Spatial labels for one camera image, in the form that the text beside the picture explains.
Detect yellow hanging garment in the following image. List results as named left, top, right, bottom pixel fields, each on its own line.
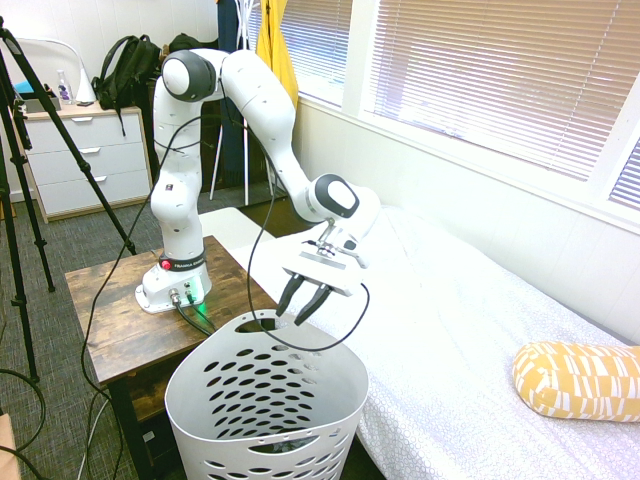
left=255, top=0, right=300, bottom=109

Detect white perforated laundry basket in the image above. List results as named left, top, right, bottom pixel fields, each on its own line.
left=164, top=309, right=370, bottom=480

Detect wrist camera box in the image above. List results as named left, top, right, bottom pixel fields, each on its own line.
left=299, top=224, right=372, bottom=270

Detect navy hanging garment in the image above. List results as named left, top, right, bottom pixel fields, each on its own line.
left=217, top=0, right=251, bottom=187

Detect black backpack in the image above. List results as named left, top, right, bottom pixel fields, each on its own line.
left=92, top=34, right=162, bottom=137

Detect white drawer dresser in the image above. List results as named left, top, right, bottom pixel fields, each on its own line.
left=22, top=104, right=154, bottom=224

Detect dark wooden dresser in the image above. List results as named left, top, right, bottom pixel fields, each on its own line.
left=146, top=76, right=281, bottom=204

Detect narrow white window blind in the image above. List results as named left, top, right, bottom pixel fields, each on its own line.
left=247, top=0, right=354, bottom=109

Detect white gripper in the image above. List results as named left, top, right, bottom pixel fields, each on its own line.
left=275, top=248, right=362, bottom=328

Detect rustic wooden side table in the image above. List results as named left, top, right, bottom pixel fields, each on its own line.
left=64, top=234, right=281, bottom=480

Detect white low platform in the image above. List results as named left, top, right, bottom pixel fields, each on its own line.
left=199, top=205, right=277, bottom=242

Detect grey storage box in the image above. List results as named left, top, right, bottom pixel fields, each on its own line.
left=22, top=97, right=61, bottom=114

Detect white desk lamp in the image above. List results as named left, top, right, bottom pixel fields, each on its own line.
left=19, top=38, right=96, bottom=106

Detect clear plastic bottle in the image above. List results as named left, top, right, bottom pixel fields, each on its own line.
left=55, top=69, right=74, bottom=106

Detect dark clothes inside basket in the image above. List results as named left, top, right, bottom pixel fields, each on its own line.
left=257, top=427, right=321, bottom=455

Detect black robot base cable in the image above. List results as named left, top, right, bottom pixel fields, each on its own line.
left=188, top=298, right=219, bottom=332
left=174, top=299, right=217, bottom=335

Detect grey floor cable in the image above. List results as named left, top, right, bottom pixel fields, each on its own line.
left=85, top=398, right=110, bottom=480

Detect black floor cable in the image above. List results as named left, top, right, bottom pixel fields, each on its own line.
left=0, top=368, right=49, bottom=480

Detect bed with white cover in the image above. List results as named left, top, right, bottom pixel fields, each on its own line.
left=229, top=204, right=640, bottom=480

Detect large white window blind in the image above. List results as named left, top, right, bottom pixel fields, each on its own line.
left=363, top=0, right=640, bottom=182

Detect white coat rack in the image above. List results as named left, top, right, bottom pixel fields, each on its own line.
left=208, top=0, right=275, bottom=207

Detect small white window blind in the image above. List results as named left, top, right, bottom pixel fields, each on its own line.
left=608, top=139, right=640, bottom=206

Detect brown cardboard box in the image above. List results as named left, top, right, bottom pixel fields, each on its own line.
left=0, top=412, right=19, bottom=480

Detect black duffel bag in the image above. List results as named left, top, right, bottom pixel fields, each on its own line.
left=168, top=32, right=221, bottom=54

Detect yellow white patterned pillow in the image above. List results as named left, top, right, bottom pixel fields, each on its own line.
left=511, top=340, right=640, bottom=424

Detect long thin black cable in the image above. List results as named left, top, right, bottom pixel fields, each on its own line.
left=79, top=64, right=371, bottom=480

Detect black camera tripod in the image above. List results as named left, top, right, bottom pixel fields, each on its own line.
left=0, top=14, right=137, bottom=384

